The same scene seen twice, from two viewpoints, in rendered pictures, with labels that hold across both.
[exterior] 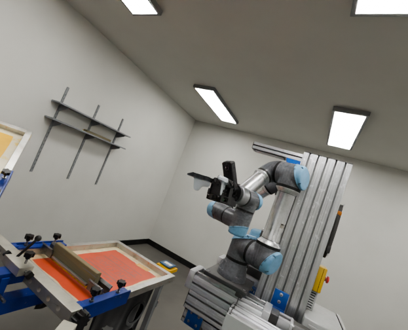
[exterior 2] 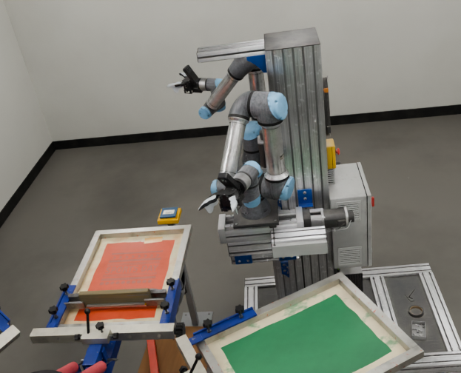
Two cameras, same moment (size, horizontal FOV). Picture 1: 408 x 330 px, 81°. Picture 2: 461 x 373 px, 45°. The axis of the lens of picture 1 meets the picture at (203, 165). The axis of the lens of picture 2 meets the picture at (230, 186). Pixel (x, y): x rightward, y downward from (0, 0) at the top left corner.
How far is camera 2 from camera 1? 157 cm
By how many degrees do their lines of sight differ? 40
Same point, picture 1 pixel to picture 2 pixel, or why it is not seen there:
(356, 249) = not seen: outside the picture
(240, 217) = (249, 195)
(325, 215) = (314, 108)
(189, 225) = (104, 82)
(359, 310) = (398, 55)
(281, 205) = (272, 142)
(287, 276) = (303, 175)
